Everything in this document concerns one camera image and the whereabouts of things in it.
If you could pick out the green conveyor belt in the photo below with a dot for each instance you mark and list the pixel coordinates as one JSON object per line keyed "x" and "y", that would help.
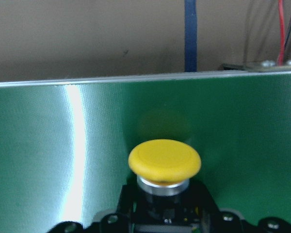
{"x": 68, "y": 146}

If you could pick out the yellow push button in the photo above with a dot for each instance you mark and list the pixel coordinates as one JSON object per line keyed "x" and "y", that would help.
{"x": 165, "y": 199}

